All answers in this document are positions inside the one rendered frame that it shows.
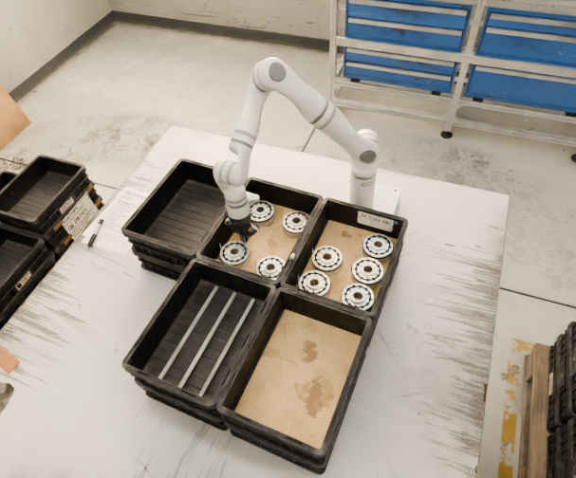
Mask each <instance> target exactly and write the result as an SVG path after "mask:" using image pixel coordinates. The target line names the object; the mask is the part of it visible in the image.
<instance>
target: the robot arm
mask: <svg viewBox="0 0 576 478"><path fill-rule="evenodd" d="M273 90H275V91H277V92H279V93H280V94H282V95H283V96H285V97H286V98H288V99H289V100H290V101H292V102H293V103H294V104H295V106H296V107H297V109H298V110H299V112H300V113H301V115H302V116H303V118H304V119H305V120H306V121H307V122H308V123H310V124H311V125H312V126H314V127H315V128H316V129H318V130H319V131H321V132H322V133H324V134H325V135H326V136H328V137H329V138H331V139H332V140H333V141H335V142H336V143H338V144H339V145H340V146H341V147H343V148H344V149H345V150H346V151H347V152H348V153H349V154H350V155H351V177H350V194H349V203H352V204H355V205H359V206H363V207H366V208H369V209H372V207H373V199H374V191H375V184H376V175H377V161H378V160H379V158H380V156H381V147H380V142H379V138H378V135H377V134H376V133H375V132H374V131H373V130H370V129H362V130H360V131H359V132H356V131H355V130H354V129H353V127H352V126H351V125H350V123H349V122H348V120H347V119H346V118H345V116H344V114H343V113H342V112H341V111H340V110H339V109H338V108H337V107H336V106H335V105H334V104H333V103H332V102H330V101H329V100H328V99H326V98H325V97H323V96H322V95H321V94H319V93H318V92H317V91H316V90H315V89H313V88H312V87H311V86H309V85H308V84H307V83H305V82H304V81H303V80H302V79H301V78H300V77H299V76H298V75H297V74H296V73H295V72H294V71H293V70H292V69H291V68H290V67H289V66H288V65H287V64H286V63H284V62H283V61H282V60H280V59H278V58H275V57H269V58H267V59H265V60H262V61H260V62H258V63H257V64H256V65H255V66H254V67H253V68H252V71H251V76H250V81H249V86H248V91H247V95H246V98H245V101H244V105H243V108H242V111H241V114H240V117H239V120H238V122H237V124H236V127H235V129H234V132H233V134H232V139H231V141H230V144H229V149H230V151H232V152H233V153H235V154H236V155H238V161H237V162H235V161H232V160H229V159H226V158H220V159H219V160H218V161H217V162H216V163H215V164H214V169H213V173H214V180H215V182H216V183H217V185H218V187H219V188H220V190H221V192H222V193H223V194H224V197H225V201H226V209H227V213H228V216H229V217H228V218H227V219H226V221H225V222H224V223H225V224H226V225H227V226H228V227H229V228H230V229H231V230H232V231H233V232H234V233H238V235H239V236H240V240H241V241H242V242H244V243H245V244H246V243H247V242H248V241H249V238H250V237H252V236H253V235H254V234H255V233H256V232H258V230H259V227H258V226H255V225H254V224H253V222H252V221H251V209H250V204H255V203H258V202H259V201H260V198H259V195H258V194H254V193H248V192H246V189H245V186H244V184H245V183H246V181H247V179H248V177H249V169H250V160H251V151H252V148H253V146H254V143H255V141H256V139H257V136H258V133H259V129H260V121H261V114H262V109H263V106H264V103H265V101H266V99H267V97H268V95H269V93H270V92H271V91H273ZM233 226H234V227H235V229H234V228H233ZM249 228H251V230H250V231H249Z"/></svg>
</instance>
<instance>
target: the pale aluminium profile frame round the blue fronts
mask: <svg viewBox="0 0 576 478"><path fill-rule="evenodd" d="M480 4H481V0H478V3H477V6H476V10H475V14H474V18H473V19H470V21H469V25H470V26H472V27H471V31H470V35H469V39H468V43H467V44H463V47H462V50H461V52H455V51H448V50H441V49H433V48H427V47H420V46H407V45H400V44H392V43H386V42H378V41H370V40H363V39H356V38H348V37H342V36H338V10H339V9H340V10H345V5H341V4H339V0H330V49H329V101H330V102H332V103H333V104H334V105H335V106H336V105H339V106H344V107H350V108H355V109H361V110H366V111H372V112H377V113H383V114H388V115H394V116H399V117H405V118H410V119H415V120H426V121H431V122H436V123H442V124H446V127H445V130H444V131H442V132H441V133H440V135H441V136H442V137H443V138H451V137H452V136H453V134H452V132H451V129H452V125H453V126H458V127H464V128H470V129H475V130H480V131H486V132H491V133H496V134H502V135H508V136H513V137H519V138H529V139H534V140H540V141H545V142H550V143H556V144H562V145H567V146H572V147H576V138H571V137H565V136H559V135H553V134H548V133H542V132H537V131H531V130H526V129H520V128H514V127H509V126H503V125H497V124H492V123H487V122H481V121H475V120H469V119H461V118H460V117H459V116H458V115H457V114H456V110H457V109H458V108H460V107H462V106H471V107H476V108H482V109H488V110H493V111H499V112H505V113H512V114H517V115H523V116H529V117H535V118H540V119H546V120H558V121H563V122H569V123H575V124H576V113H569V112H565V113H564V112H557V111H551V110H546V109H539V108H533V107H527V106H521V105H515V104H509V103H503V102H497V101H485V100H483V99H479V98H467V97H461V96H460V94H461V91H462V87H463V85H465V83H467V82H468V79H469V78H465V77H466V73H469V74H470V72H471V68H472V65H471V64H479V65H485V66H492V67H500V68H507V69H513V70H520V71H527V72H534V73H541V74H548V75H554V76H561V77H569V78H575V79H576V67H569V66H561V65H555V64H541V63H534V62H527V61H519V60H513V59H505V58H498V57H491V56H484V55H476V54H475V52H476V49H477V46H476V45H475V44H474V42H475V39H476V35H477V32H478V29H479V27H483V25H484V21H482V20H481V18H482V14H483V10H484V8H485V4H486V0H483V3H482V6H480ZM337 46H349V47H355V48H363V49H370V50H377V51H384V52H392V53H398V54H405V55H412V56H419V57H425V58H432V59H439V60H445V61H452V62H458V66H457V70H456V72H459V76H458V77H457V76H455V84H456V87H455V93H454V94H453V95H449V94H443V93H441V92H436V91H432V92H431V91H425V90H418V89H413V88H407V87H400V86H394V85H389V84H382V83H372V82H365V81H361V80H359V79H352V78H351V79H348V78H347V77H343V75H342V77H339V76H340V74H341V72H342V71H343V69H344V55H343V56H342V58H341V59H337ZM344 86H347V87H354V88H360V89H365V90H371V91H377V92H382V93H388V94H395V95H401V96H406V97H412V98H418V99H424V100H429V101H441V102H445V103H447V105H448V106H449V108H450V112H448V113H446V114H444V115H437V114H431V113H425V112H419V111H414V110H408V109H402V108H397V107H392V106H386V105H380V104H375V103H369V102H363V101H353V100H348V99H342V98H341V97H339V95H340V93H341V91H342V89H343V87H344ZM571 159H572V160H573V161H574V162H576V154H574V155H572V156H571Z"/></svg>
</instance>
